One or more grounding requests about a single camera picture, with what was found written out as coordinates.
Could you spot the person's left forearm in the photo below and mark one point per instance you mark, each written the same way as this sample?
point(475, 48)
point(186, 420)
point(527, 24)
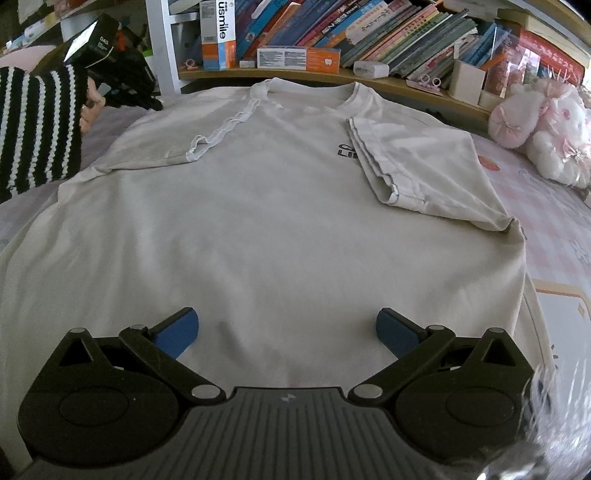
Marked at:
point(37, 129)

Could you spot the flat orange white box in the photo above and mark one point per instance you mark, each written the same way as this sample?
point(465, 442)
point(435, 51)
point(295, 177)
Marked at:
point(300, 59)

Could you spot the white pen holder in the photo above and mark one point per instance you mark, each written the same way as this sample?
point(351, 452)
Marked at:
point(466, 83)

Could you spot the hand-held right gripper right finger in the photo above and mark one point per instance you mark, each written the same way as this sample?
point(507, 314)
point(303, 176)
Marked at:
point(397, 333)

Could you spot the small white case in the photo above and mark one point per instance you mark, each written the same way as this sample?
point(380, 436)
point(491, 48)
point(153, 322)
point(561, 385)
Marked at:
point(371, 69)

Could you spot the cream printed t-shirt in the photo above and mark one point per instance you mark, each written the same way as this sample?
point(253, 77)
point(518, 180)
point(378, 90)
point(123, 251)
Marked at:
point(277, 207)

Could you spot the red book box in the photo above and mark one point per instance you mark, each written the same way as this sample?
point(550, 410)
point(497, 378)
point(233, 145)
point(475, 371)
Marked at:
point(554, 55)

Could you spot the row of colourful books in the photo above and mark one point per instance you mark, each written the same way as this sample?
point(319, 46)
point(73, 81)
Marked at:
point(369, 32)

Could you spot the white fluffy trim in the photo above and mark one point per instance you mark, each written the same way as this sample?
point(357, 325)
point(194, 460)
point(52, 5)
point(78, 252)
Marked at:
point(549, 424)

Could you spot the person's left hand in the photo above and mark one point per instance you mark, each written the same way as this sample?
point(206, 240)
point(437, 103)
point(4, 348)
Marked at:
point(92, 104)

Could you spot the tall blue orange white box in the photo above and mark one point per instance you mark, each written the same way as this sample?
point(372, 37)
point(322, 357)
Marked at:
point(217, 37)

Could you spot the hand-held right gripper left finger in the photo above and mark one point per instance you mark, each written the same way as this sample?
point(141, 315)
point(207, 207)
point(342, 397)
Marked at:
point(178, 334)

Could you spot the pink cushion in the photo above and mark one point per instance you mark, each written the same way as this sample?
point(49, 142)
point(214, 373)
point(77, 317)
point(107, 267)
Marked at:
point(23, 59)

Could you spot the short white box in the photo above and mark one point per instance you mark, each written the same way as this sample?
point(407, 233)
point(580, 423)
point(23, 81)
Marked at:
point(489, 99)

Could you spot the white pink plush bunny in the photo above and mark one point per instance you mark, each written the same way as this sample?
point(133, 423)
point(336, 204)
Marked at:
point(545, 124)

